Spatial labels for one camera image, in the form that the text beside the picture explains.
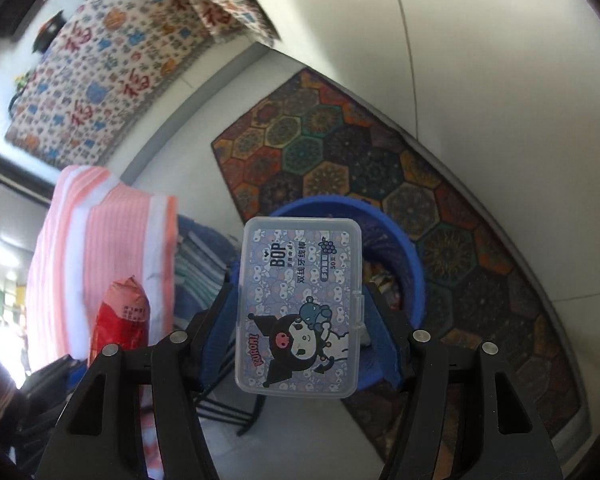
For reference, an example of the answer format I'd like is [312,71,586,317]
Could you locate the red snack packet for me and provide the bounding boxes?
[87,275,149,366]

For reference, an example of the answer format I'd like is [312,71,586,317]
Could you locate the patterned floor mat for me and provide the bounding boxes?
[210,67,593,466]

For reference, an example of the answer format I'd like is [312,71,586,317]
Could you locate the pink striped tablecloth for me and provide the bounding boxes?
[25,164,181,361]

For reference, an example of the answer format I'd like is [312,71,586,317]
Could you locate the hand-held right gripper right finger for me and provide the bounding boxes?
[362,282,563,480]

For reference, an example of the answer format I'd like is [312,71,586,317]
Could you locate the white lower cabinets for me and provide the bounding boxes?
[225,0,600,306]

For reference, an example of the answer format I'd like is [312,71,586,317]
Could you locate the large printed cloth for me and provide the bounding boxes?
[4,0,221,170]

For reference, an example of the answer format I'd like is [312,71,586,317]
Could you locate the small printed cloth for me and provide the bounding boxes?
[160,0,283,46]

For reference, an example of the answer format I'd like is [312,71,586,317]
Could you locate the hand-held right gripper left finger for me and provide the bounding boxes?
[35,270,241,480]

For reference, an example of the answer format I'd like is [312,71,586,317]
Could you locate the blue plastic bucket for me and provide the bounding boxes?
[227,195,426,392]

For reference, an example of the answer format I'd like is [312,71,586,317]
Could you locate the black clay pot orange lid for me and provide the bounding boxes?
[32,7,68,54]

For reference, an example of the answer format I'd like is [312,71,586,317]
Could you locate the clear plastic floss box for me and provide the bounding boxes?
[234,216,368,401]

